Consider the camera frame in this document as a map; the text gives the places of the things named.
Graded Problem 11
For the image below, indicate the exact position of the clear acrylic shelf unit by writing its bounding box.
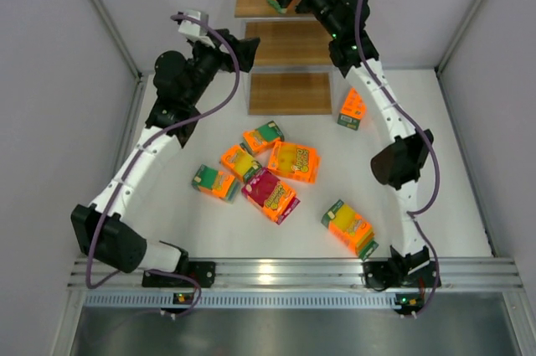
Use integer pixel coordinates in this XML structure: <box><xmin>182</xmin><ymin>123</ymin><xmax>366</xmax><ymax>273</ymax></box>
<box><xmin>234</xmin><ymin>0</ymin><xmax>332</xmax><ymax>116</ymax></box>

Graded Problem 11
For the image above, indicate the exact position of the pink Scrub Mommy box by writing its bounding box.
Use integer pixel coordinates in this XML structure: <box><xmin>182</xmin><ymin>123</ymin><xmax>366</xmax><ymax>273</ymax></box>
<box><xmin>241</xmin><ymin>168</ymin><xmax>300</xmax><ymax>225</ymax></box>

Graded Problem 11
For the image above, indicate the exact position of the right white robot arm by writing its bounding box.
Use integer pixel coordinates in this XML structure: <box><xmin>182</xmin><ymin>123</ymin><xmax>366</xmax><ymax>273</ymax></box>
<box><xmin>276</xmin><ymin>0</ymin><xmax>439</xmax><ymax>291</ymax></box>

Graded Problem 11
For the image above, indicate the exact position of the orange Scrub Daddy box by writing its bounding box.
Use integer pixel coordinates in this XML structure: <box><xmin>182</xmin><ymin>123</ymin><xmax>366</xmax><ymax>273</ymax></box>
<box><xmin>266</xmin><ymin>142</ymin><xmax>321</xmax><ymax>183</ymax></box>

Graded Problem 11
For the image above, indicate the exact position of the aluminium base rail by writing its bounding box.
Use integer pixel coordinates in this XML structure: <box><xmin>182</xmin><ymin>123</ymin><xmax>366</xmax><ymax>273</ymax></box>
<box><xmin>68</xmin><ymin>258</ymin><xmax>523</xmax><ymax>313</ymax></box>

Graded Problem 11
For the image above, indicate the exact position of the orange sponge box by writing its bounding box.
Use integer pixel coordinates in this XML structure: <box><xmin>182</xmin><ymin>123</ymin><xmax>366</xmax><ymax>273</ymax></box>
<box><xmin>337</xmin><ymin>87</ymin><xmax>367</xmax><ymax>131</ymax></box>

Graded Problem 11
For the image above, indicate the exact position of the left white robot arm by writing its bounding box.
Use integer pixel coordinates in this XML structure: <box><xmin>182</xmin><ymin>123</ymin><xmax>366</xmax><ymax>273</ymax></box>
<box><xmin>70</xmin><ymin>28</ymin><xmax>261</xmax><ymax>277</ymax></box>

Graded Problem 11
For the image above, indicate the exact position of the orange yellow sponge pack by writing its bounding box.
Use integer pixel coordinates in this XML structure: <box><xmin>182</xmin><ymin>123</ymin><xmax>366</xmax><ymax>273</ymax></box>
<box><xmin>220</xmin><ymin>144</ymin><xmax>262</xmax><ymax>183</ymax></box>

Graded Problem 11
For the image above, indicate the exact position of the green orange sponge pack left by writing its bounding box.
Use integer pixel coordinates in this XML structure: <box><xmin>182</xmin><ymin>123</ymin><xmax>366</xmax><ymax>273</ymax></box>
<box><xmin>191</xmin><ymin>164</ymin><xmax>240</xmax><ymax>203</ymax></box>

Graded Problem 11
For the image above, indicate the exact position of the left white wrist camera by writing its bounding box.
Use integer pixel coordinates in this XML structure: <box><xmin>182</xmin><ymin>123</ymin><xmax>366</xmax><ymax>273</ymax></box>
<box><xmin>178</xmin><ymin>10</ymin><xmax>214</xmax><ymax>47</ymax></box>

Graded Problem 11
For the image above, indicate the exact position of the small green orange sponge pack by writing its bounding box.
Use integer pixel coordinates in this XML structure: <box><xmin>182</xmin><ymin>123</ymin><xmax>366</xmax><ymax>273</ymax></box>
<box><xmin>242</xmin><ymin>121</ymin><xmax>285</xmax><ymax>155</ymax></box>

